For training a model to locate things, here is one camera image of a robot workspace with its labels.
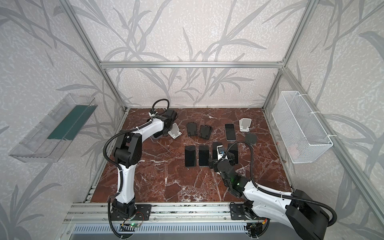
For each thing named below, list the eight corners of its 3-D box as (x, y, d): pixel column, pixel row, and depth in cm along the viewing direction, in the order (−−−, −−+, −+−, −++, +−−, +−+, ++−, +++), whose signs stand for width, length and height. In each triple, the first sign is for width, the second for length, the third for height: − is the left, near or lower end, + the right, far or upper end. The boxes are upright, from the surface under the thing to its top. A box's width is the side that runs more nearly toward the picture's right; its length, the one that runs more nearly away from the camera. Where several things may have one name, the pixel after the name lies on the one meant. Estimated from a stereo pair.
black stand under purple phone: (199, 137, 105) (198, 130, 99) (201, 130, 109) (201, 123, 103) (209, 139, 104) (209, 133, 98) (211, 133, 108) (212, 126, 102)
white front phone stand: (240, 132, 108) (242, 124, 101) (238, 126, 112) (241, 118, 105) (249, 132, 108) (252, 124, 101) (247, 126, 112) (251, 118, 105)
